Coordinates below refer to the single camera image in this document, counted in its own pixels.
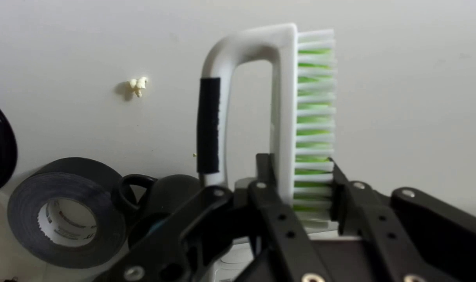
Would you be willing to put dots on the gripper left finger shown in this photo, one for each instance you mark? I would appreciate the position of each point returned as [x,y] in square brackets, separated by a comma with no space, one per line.
[273,219]

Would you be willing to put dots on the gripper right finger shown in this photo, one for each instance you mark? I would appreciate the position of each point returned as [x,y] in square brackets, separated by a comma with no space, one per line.
[429,227]

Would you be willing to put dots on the white brush with green bristles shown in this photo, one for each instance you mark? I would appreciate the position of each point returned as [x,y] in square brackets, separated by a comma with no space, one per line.
[285,117]

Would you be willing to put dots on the white plastic object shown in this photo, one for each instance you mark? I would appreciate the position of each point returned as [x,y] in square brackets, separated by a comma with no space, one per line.
[232,266]

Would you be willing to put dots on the black mug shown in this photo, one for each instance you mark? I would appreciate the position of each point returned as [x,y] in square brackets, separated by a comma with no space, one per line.
[171,196]

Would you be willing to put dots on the piece of popcorn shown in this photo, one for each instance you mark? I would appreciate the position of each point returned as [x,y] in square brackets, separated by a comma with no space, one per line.
[138,86]

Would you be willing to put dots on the roll of black tape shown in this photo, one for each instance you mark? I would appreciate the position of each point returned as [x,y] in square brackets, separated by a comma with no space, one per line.
[26,211]

